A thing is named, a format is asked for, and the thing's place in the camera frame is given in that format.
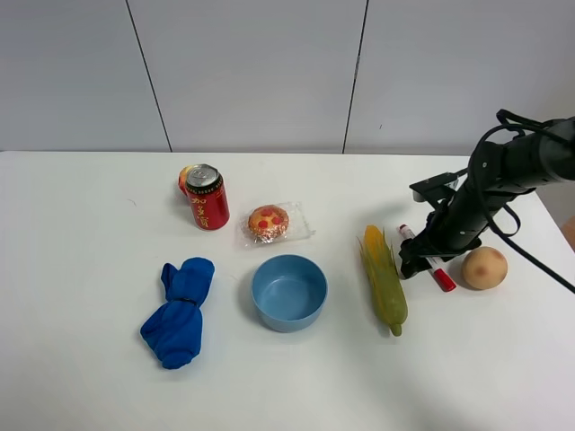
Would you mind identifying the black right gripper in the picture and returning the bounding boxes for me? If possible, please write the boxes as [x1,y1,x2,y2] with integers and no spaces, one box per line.
[399,214,481,279]

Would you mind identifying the red white marker pen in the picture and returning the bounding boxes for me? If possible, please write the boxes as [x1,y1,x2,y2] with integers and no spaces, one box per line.
[398,224,456,292]

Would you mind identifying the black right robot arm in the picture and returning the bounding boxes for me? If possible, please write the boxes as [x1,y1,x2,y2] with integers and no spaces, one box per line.
[399,110,574,278]

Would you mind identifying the toy corn cob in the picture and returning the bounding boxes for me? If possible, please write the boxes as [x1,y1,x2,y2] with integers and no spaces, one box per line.
[359,224,408,337]

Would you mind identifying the toy potato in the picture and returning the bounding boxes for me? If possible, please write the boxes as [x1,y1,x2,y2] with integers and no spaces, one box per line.
[461,246,509,290]

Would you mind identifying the blue plastic bowl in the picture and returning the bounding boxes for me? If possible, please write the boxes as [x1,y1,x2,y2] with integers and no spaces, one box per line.
[251,254,328,333]

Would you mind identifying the wrapped pizza toy bun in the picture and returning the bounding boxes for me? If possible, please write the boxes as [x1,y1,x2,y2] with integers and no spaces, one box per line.
[235,202,315,248]

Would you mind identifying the red drink can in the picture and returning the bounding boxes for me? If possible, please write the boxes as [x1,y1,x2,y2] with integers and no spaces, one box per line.
[183,163,230,231]

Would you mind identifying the blue cloth bundle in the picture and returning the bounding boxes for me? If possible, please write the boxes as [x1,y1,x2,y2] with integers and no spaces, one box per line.
[140,257,215,370]

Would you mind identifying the red yellow toy peach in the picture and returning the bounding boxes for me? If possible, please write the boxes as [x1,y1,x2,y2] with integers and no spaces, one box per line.
[177,165,193,196]

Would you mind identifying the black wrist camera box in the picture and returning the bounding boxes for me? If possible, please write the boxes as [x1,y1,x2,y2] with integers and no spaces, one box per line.
[409,172,458,206]

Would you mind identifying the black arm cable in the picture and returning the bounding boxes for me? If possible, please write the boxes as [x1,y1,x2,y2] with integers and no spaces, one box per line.
[469,108,575,294]

